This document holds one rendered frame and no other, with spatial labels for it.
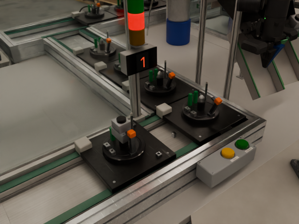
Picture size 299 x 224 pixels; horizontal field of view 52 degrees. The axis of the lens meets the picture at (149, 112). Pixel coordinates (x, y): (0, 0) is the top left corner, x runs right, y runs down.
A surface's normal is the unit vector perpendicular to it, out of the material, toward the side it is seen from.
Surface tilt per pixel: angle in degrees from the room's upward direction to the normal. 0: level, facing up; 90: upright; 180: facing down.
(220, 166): 0
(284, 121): 0
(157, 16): 90
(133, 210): 90
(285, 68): 45
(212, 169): 0
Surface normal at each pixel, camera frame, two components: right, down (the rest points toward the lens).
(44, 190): -0.02, -0.83
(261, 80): 0.31, -0.23
